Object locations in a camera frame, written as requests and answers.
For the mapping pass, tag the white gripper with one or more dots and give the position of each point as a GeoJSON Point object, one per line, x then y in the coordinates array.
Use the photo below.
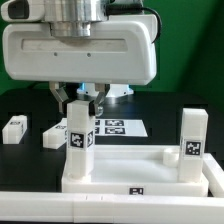
{"type": "Point", "coordinates": [118, 51]}

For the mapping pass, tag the white desk top tray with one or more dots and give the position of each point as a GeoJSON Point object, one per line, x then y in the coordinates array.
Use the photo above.
{"type": "Point", "coordinates": [135, 170]}

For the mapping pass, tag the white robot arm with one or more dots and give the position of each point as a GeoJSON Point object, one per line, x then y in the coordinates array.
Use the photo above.
{"type": "Point", "coordinates": [72, 18]}

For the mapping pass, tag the white marker sheet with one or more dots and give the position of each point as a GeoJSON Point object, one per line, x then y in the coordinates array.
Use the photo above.
{"type": "Point", "coordinates": [108, 127]}

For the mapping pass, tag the white front fence bar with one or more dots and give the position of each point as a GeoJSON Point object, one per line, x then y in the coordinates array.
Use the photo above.
{"type": "Point", "coordinates": [112, 209]}

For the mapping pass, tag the white fence bar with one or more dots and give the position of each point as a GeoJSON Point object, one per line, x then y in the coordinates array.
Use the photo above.
{"type": "Point", "coordinates": [112, 209]}
{"type": "Point", "coordinates": [214, 174]}

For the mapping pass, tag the white right fence bar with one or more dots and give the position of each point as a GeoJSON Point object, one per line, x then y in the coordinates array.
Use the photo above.
{"type": "Point", "coordinates": [214, 174]}

